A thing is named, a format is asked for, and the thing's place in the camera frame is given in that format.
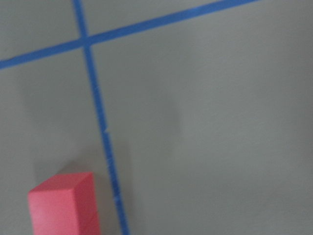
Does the red block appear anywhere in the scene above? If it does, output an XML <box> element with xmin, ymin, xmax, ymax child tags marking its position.
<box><xmin>28</xmin><ymin>172</ymin><xmax>101</xmax><ymax>235</ymax></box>

